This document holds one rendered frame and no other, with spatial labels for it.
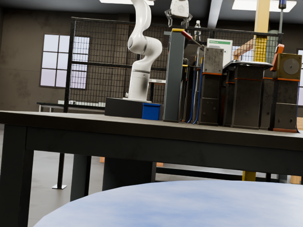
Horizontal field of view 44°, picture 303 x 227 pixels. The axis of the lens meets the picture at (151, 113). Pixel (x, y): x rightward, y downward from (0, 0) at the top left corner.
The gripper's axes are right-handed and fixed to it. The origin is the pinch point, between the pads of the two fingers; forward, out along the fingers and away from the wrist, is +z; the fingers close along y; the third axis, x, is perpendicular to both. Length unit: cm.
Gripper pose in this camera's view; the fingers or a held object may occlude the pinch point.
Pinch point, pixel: (177, 26)
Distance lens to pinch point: 218.9
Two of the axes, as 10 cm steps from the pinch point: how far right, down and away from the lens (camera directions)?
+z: -0.8, 10.0, 0.0
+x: -3.4, -0.3, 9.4
